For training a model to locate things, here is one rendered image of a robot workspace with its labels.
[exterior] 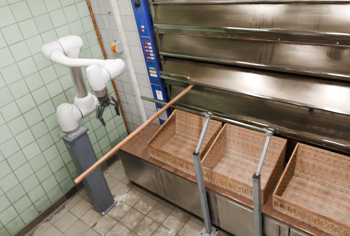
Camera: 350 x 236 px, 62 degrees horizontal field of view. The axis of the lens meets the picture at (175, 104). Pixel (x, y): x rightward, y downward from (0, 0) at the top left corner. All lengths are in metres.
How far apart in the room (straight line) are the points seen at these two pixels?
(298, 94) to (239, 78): 0.46
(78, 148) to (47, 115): 0.58
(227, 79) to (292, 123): 0.60
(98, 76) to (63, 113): 0.80
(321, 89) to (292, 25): 0.47
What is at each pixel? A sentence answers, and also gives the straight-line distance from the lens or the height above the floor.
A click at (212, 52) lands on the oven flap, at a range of 2.39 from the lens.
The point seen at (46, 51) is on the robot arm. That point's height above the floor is 1.79.
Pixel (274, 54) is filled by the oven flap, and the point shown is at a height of 1.54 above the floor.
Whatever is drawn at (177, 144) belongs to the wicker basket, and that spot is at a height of 0.59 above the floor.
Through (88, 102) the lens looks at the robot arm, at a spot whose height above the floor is 1.22.
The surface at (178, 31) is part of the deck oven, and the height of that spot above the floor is 1.66.
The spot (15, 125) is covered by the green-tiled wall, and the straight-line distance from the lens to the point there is 3.06.
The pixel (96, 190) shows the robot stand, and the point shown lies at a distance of 3.10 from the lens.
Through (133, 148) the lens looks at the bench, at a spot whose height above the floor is 0.58.
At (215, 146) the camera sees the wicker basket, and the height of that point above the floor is 0.74.
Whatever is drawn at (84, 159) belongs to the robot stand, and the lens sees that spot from 2.86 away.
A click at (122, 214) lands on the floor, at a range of 3.25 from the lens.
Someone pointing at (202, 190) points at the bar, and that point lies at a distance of 2.45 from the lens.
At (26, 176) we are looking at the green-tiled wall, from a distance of 3.30.
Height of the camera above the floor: 2.39
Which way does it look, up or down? 30 degrees down
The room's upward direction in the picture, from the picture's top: 11 degrees counter-clockwise
